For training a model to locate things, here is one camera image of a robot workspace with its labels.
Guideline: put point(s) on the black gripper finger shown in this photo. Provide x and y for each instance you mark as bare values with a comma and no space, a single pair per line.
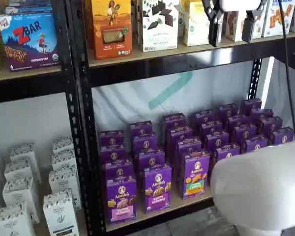
213,27
248,30

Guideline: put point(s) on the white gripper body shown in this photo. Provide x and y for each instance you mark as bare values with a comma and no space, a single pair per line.
239,5

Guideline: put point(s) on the purple Annie's box pink patch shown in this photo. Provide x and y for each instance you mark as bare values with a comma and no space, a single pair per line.
121,204

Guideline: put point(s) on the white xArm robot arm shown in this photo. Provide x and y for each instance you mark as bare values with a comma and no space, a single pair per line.
260,186

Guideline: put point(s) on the white crackers box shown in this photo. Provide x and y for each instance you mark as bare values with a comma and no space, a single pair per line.
275,19
233,27

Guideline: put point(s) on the yellow white Simple Mills box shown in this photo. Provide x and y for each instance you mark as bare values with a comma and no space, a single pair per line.
194,27

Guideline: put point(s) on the white chocolate squares box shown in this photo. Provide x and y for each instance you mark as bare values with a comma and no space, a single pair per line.
159,37

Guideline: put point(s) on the orange box with woman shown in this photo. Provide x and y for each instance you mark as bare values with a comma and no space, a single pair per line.
111,37

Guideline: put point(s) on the purple Annie's box green patch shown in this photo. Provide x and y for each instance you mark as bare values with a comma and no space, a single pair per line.
195,177

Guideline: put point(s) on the black metal shelf rack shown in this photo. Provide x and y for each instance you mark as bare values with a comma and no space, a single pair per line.
88,123
27,91

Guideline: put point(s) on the purple Annie's bunny grahams box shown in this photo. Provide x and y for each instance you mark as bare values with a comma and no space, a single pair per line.
157,191

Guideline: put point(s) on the blue snack box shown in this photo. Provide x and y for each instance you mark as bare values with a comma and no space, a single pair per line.
29,9

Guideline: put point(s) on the purple Z Bar box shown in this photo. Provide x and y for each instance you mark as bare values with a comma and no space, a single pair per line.
27,41

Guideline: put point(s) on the white backdrop sheet teal stripe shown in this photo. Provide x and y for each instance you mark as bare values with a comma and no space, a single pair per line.
127,103

